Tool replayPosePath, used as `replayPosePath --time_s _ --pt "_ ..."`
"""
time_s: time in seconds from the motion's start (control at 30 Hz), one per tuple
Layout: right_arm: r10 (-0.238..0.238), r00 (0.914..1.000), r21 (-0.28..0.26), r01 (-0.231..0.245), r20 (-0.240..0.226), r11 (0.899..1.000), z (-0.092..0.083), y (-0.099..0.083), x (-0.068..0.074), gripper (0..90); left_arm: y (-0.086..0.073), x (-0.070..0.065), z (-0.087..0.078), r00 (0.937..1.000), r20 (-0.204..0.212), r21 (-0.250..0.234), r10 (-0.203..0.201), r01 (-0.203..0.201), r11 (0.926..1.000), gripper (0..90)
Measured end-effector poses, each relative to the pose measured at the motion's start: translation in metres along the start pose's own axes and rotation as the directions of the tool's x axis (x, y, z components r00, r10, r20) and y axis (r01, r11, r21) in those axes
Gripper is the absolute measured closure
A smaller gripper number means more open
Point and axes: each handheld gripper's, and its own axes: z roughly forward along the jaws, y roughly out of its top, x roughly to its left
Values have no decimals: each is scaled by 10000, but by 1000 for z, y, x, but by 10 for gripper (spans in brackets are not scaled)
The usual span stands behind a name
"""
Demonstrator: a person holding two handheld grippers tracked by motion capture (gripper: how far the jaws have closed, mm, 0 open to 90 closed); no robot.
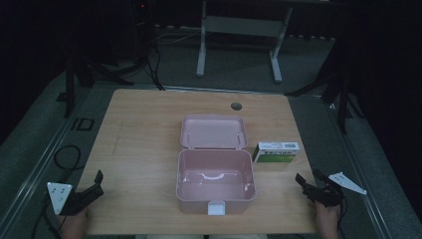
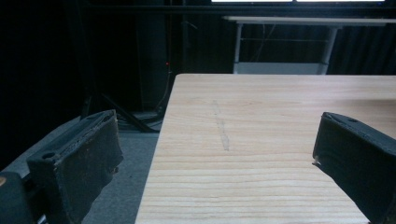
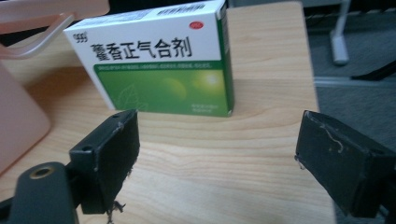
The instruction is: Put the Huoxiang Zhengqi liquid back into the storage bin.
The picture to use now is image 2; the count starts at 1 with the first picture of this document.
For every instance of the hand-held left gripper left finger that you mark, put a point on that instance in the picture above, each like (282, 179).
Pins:
(81, 161)

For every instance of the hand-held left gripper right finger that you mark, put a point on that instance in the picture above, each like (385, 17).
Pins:
(358, 161)

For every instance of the black metal stand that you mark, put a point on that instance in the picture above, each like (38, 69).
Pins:
(124, 115)

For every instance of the white metal table frame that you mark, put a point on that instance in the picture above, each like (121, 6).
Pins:
(280, 67)

